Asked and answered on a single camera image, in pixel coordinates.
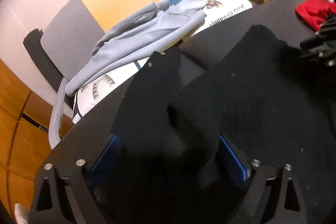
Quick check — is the black rolled mat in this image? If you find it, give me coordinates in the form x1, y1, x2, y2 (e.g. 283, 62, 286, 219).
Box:
23, 28, 66, 93

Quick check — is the light blue hoodie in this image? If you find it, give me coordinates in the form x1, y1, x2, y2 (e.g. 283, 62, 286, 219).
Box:
65, 0, 207, 96

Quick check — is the black knit sweater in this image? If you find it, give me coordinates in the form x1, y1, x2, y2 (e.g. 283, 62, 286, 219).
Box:
102, 26, 335, 223

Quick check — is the wooden wardrobe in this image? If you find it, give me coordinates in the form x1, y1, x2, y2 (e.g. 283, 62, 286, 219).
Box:
1, 63, 52, 216

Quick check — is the red knit garment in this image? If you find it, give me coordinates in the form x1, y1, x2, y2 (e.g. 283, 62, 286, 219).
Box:
295, 0, 335, 32

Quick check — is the tricolour office chair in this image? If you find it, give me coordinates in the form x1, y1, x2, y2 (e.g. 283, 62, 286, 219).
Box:
40, 0, 279, 150

